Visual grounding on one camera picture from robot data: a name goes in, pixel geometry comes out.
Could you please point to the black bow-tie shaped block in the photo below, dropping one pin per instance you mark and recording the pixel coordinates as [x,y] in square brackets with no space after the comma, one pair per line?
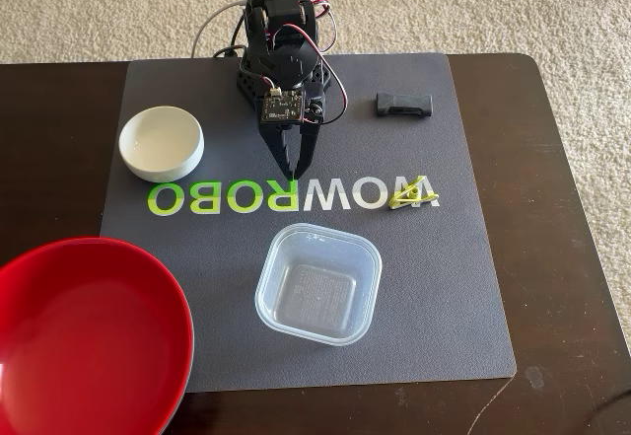
[404,104]

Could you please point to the grey mat with WOWROBO print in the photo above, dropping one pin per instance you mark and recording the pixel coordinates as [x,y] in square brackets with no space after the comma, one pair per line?
[443,282]

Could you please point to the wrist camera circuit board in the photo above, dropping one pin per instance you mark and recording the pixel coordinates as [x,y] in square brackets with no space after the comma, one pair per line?
[282,107]

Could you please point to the small white bowl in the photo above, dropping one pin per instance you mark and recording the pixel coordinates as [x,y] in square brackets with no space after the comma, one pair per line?
[160,144]

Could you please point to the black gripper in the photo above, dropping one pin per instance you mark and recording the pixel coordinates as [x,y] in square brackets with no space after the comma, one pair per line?
[288,146]

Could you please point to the clear square plastic container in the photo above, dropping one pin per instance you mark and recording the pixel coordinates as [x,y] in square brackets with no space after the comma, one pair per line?
[318,287]

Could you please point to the large red bowl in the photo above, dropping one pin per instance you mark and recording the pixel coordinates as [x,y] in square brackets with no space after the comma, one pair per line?
[89,336]

